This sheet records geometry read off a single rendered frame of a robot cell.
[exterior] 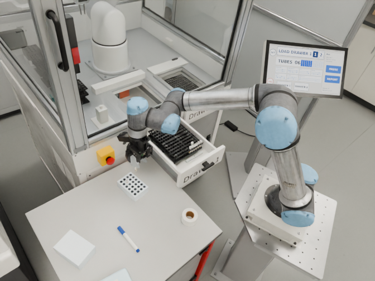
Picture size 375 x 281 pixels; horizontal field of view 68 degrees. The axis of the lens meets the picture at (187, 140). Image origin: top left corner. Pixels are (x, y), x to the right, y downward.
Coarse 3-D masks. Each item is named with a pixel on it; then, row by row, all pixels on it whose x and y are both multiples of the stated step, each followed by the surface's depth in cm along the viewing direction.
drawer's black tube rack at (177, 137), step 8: (152, 136) 140; (160, 136) 140; (168, 136) 145; (176, 136) 141; (184, 136) 142; (192, 136) 142; (160, 144) 140; (168, 144) 136; (176, 144) 137; (184, 144) 142; (168, 152) 137; (176, 152) 133; (192, 152) 138; (176, 160) 134
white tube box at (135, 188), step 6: (132, 174) 134; (120, 180) 131; (132, 180) 131; (138, 180) 132; (120, 186) 130; (126, 186) 130; (132, 186) 130; (138, 186) 130; (144, 186) 131; (126, 192) 129; (132, 192) 129; (138, 192) 129; (144, 192) 130; (132, 198) 127; (138, 198) 129
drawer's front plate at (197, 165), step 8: (216, 152) 133; (200, 160) 128; (208, 160) 132; (216, 160) 139; (184, 168) 123; (192, 168) 125; (200, 168) 132; (208, 168) 139; (184, 176) 125; (192, 176) 131; (176, 184) 128; (184, 184) 130
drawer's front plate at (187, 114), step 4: (184, 112) 156; (188, 112) 155; (192, 112) 158; (196, 112) 161; (200, 112) 164; (204, 112) 167; (184, 116) 157; (188, 116) 158; (192, 116) 161; (196, 116) 164; (188, 120) 161
